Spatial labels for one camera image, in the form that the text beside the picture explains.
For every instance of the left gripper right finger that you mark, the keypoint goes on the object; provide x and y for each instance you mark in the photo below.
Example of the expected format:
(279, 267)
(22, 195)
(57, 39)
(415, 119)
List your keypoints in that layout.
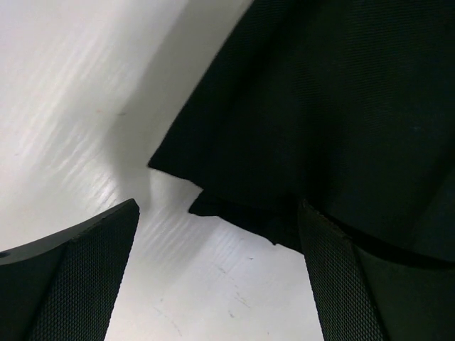
(365, 289)

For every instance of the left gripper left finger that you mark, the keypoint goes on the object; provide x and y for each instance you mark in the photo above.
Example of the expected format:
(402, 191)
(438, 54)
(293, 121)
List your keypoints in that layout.
(64, 286)

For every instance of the black pleated skirt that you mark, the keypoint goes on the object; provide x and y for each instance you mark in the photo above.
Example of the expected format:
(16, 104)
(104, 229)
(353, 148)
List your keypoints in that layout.
(347, 105)

